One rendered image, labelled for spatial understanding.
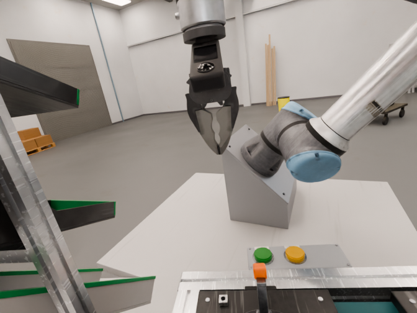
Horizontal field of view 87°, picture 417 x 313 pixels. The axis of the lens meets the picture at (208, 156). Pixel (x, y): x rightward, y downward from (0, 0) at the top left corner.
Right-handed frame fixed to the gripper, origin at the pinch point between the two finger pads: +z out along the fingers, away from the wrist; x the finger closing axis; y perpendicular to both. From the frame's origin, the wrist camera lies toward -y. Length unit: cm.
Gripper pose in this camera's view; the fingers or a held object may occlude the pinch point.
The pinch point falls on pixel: (218, 149)
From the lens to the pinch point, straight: 41.1
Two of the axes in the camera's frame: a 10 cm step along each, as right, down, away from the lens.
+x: -9.8, 1.0, 1.5
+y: 1.1, -3.4, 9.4
